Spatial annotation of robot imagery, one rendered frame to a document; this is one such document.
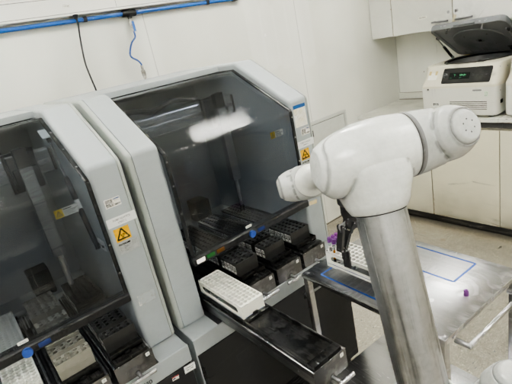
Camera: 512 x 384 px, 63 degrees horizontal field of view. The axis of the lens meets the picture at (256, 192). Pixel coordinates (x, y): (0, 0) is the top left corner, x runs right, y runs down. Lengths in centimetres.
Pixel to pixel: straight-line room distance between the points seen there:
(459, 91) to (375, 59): 99
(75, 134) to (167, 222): 43
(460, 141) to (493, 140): 250
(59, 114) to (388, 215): 121
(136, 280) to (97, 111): 62
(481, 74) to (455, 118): 247
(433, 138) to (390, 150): 9
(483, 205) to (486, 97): 80
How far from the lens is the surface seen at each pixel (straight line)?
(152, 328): 164
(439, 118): 85
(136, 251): 151
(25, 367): 167
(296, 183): 131
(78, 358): 157
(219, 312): 163
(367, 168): 79
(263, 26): 318
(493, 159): 339
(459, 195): 361
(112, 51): 262
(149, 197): 149
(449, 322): 142
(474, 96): 333
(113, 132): 155
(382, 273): 86
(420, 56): 421
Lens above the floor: 170
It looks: 19 degrees down
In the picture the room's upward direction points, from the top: 12 degrees counter-clockwise
